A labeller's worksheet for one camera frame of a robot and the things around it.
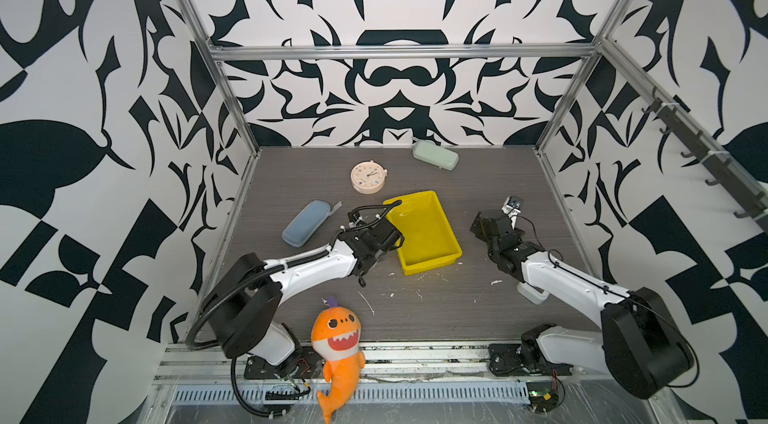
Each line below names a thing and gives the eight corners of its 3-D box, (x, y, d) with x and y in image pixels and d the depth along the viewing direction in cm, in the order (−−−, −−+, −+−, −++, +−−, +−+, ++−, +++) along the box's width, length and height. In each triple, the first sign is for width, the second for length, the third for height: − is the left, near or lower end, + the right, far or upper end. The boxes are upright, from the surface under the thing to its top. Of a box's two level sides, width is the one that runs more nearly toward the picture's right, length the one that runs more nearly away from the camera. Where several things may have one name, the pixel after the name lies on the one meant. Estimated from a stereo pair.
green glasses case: (408, 154, 121) (408, 149, 119) (418, 141, 126) (418, 136, 124) (452, 173, 115) (454, 168, 113) (461, 158, 120) (462, 154, 117)
